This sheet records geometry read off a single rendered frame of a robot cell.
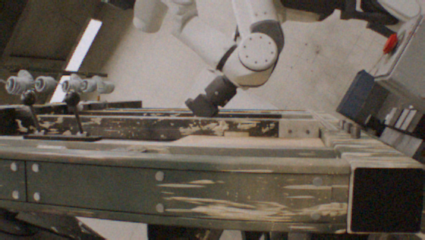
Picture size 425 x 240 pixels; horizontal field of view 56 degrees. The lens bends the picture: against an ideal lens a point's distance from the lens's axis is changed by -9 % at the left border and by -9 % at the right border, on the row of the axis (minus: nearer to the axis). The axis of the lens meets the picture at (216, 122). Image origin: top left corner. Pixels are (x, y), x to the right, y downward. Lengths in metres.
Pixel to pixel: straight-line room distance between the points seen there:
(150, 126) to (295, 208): 0.83
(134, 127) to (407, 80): 0.98
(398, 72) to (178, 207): 0.40
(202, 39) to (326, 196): 0.42
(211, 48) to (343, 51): 5.54
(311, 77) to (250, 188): 5.69
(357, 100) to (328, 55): 1.24
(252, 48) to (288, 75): 5.47
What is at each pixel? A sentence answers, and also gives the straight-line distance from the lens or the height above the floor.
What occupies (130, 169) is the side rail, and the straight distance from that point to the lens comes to 0.70.
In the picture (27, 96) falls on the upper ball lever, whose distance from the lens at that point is 1.03.
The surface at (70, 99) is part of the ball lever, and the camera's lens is 0.97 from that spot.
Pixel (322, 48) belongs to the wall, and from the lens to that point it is 6.35.
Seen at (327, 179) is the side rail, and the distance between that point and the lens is 0.66.
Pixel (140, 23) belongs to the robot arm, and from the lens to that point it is 0.97.
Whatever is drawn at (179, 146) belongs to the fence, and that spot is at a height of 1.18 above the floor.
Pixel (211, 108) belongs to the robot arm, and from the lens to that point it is 1.42.
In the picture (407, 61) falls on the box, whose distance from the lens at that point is 0.67.
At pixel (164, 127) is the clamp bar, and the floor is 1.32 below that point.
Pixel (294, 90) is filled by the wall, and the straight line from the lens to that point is 6.31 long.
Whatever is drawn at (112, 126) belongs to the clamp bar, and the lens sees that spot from 1.46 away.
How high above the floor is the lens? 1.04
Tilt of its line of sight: 6 degrees up
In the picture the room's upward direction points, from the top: 58 degrees counter-clockwise
